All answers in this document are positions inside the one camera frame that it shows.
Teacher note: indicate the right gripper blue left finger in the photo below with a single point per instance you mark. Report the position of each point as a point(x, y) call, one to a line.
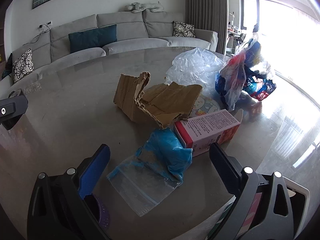
point(91, 170)

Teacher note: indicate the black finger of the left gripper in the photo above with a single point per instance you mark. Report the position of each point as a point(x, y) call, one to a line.
point(13, 108)

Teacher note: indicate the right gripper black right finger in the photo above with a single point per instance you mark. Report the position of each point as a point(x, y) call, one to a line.
point(228, 168)

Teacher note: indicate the pink paper carton box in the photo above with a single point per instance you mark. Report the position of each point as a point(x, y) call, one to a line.
point(199, 132)

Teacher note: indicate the blue zip plastic bag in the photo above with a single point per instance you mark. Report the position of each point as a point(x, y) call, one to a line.
point(156, 169)

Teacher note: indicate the torn brown cardboard piece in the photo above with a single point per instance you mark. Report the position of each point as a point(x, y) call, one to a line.
point(159, 105)

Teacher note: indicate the bag of colourful trash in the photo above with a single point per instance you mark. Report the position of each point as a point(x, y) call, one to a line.
point(247, 71)

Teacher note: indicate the clear plastic bag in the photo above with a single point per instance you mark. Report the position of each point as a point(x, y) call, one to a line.
point(195, 67)

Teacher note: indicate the purple plastic cup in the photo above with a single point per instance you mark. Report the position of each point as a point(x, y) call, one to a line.
point(99, 211)

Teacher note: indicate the white square trash bin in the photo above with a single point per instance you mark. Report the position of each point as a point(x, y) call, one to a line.
point(299, 197)

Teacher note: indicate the floral cushion left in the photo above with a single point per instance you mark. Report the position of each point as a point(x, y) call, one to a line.
point(23, 66)

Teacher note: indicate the floral cushion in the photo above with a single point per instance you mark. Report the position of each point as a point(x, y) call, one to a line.
point(23, 66)
point(183, 29)

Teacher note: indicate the dark teal cushion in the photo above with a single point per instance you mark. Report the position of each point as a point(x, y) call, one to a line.
point(94, 38)

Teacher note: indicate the grey sectional sofa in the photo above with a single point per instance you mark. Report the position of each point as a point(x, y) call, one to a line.
point(135, 31)

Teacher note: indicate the small desk with items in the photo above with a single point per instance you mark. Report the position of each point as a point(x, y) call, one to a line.
point(234, 36)

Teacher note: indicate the floral cushion right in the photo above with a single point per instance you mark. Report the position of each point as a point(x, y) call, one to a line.
point(183, 29)

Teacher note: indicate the grey plush toy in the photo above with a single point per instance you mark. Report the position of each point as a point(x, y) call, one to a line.
point(137, 7)

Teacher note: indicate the brown curtain left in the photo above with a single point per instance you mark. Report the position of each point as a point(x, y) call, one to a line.
point(209, 15)

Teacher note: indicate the wall socket with cable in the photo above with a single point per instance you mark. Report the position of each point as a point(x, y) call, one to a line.
point(43, 29)

